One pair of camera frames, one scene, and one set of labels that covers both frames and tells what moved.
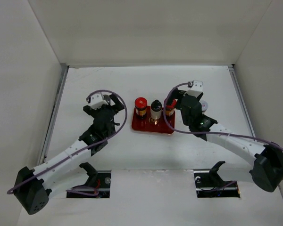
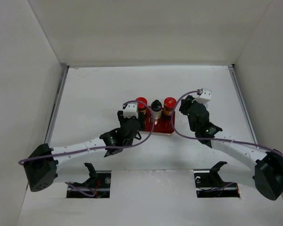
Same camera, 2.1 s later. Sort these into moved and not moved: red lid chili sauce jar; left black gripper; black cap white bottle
Moved: left black gripper
Not moved: black cap white bottle; red lid chili sauce jar
